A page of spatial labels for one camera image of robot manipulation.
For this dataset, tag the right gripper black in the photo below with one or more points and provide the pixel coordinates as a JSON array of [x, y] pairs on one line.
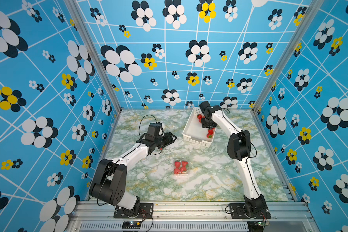
[[204, 125]]

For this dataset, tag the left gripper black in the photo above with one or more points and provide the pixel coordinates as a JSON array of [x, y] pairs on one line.
[[168, 138]]

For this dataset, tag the red strawberry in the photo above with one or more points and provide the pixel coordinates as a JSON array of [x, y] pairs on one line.
[[209, 135]]

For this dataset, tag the white perforated plastic basket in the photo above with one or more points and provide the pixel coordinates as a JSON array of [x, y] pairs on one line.
[[193, 131]]

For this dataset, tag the clear plastic clamshell container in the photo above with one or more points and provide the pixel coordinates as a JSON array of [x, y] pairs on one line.
[[187, 167]]

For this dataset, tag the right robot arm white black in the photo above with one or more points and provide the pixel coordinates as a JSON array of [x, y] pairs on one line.
[[238, 148]]

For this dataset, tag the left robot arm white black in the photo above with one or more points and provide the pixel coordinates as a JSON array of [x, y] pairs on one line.
[[109, 181]]

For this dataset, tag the green circuit board left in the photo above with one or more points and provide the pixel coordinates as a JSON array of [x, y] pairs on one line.
[[131, 225]]

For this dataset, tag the green circuit board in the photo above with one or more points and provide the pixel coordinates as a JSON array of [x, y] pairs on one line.
[[259, 226], [131, 225]]

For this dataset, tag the green circuit board right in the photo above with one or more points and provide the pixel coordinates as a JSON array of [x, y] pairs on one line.
[[259, 226]]

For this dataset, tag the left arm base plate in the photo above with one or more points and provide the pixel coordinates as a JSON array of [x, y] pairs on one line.
[[141, 211]]

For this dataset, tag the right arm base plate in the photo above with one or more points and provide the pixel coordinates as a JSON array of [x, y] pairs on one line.
[[247, 211]]

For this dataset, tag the aluminium front rail frame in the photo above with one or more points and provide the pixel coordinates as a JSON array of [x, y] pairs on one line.
[[192, 217]]

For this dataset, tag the right aluminium corner post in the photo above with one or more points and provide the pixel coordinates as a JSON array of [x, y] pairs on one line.
[[312, 11]]

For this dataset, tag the aluminium corner post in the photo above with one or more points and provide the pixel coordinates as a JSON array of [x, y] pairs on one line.
[[83, 31], [312, 11]]

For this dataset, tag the left aluminium corner post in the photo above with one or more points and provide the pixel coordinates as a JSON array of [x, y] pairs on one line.
[[83, 31]]

